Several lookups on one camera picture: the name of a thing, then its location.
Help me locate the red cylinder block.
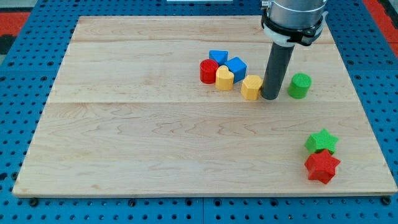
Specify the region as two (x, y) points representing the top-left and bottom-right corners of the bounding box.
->
(200, 59), (218, 84)

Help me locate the yellow heart block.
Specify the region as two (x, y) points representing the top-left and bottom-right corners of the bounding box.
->
(215, 65), (234, 91)

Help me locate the red star block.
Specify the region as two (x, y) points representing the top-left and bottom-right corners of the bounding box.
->
(304, 149), (341, 184)

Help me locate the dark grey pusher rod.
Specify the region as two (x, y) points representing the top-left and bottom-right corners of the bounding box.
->
(261, 43), (294, 100)

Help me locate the blue cube block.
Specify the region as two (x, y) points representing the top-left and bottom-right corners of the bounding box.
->
(224, 57), (247, 83)

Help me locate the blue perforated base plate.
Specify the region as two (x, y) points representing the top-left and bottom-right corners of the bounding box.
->
(1, 0), (397, 223)

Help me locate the wooden board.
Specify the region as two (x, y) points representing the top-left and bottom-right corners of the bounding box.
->
(12, 16), (397, 198)

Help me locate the green cylinder block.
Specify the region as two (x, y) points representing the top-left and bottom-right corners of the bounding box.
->
(287, 73), (312, 99)

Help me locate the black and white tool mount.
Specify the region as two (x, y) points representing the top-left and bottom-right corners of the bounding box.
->
(261, 10), (328, 47)

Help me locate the blue triangle block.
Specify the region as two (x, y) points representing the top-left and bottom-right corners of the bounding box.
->
(209, 50), (228, 66)

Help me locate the yellow hexagon block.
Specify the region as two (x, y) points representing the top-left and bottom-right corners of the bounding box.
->
(241, 75), (262, 100)

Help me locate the green star block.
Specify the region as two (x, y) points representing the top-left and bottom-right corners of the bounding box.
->
(304, 129), (339, 154)

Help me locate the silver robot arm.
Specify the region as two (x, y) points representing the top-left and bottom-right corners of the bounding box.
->
(261, 0), (328, 100)

